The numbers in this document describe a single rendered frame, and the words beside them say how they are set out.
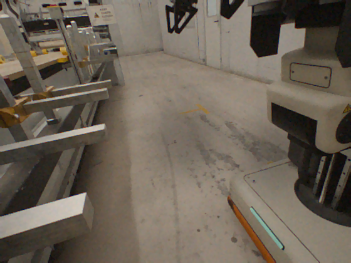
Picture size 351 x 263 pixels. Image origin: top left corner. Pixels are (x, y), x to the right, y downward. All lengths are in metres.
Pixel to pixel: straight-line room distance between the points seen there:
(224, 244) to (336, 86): 0.87
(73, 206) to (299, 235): 0.80
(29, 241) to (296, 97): 0.61
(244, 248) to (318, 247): 0.38
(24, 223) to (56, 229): 0.03
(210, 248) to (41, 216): 0.98
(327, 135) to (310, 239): 0.44
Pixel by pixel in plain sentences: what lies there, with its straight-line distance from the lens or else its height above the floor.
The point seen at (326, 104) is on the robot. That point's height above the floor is 0.79.
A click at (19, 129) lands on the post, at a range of 0.73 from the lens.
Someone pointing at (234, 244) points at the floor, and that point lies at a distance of 1.17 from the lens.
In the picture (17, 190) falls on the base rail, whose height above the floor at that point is 0.70.
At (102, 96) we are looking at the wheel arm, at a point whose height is 0.83.
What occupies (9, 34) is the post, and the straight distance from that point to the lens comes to 0.93.
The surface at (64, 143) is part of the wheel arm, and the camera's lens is 0.47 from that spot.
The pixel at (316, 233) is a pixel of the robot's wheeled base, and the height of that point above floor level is 0.28.
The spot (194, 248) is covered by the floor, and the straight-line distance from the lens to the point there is 1.15.
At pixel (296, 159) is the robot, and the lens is 1.15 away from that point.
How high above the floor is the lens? 0.99
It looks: 27 degrees down
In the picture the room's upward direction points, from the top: 8 degrees counter-clockwise
